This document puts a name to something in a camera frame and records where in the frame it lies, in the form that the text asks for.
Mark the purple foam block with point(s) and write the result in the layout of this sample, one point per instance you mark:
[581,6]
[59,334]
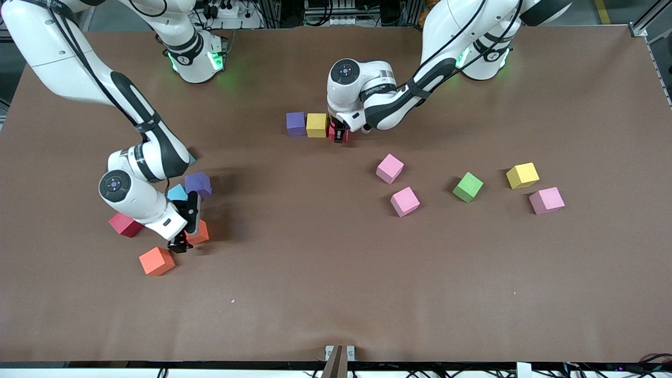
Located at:
[296,124]
[198,185]

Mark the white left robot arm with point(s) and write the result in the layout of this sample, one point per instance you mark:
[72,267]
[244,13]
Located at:
[362,84]

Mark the red foam block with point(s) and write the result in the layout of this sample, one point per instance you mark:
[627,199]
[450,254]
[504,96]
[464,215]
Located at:
[123,226]
[342,138]

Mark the yellow foam block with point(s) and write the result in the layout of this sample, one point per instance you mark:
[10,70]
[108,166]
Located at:
[316,125]
[522,175]

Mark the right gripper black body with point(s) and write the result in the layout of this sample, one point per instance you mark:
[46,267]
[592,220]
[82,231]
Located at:
[180,242]

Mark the aluminium frame post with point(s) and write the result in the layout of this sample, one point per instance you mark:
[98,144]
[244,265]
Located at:
[640,29]

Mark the white power strip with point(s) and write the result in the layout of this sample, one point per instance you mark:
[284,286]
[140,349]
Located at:
[227,10]

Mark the pink foam block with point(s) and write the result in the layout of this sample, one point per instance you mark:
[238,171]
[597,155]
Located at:
[546,200]
[389,168]
[405,201]

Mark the metal table edge bracket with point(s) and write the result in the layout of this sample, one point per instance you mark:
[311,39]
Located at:
[340,357]

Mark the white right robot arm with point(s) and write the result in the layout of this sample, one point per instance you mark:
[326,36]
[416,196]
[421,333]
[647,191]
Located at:
[136,199]

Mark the orange foam block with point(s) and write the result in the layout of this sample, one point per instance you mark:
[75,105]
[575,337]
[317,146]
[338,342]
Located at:
[156,261]
[200,234]

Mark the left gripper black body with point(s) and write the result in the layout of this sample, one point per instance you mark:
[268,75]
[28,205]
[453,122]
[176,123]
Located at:
[339,132]

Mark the green foam block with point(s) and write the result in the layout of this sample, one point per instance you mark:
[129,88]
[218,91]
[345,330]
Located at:
[468,187]

